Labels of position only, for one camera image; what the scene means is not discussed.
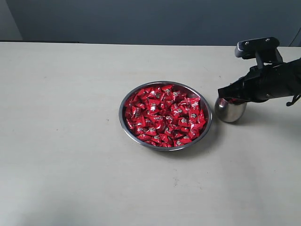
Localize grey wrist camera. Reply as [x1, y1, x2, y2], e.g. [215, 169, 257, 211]
[235, 37, 280, 59]

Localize steel bowl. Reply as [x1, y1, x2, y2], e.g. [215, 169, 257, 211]
[118, 81, 213, 152]

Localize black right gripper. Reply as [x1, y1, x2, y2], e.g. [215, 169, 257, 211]
[217, 59, 301, 103]

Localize red wrapped candy pile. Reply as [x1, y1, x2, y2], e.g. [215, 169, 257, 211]
[124, 85, 207, 148]

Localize stainless steel cup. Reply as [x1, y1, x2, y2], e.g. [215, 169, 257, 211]
[214, 98, 247, 123]

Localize black cable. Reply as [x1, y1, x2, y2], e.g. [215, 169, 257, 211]
[285, 94, 301, 106]

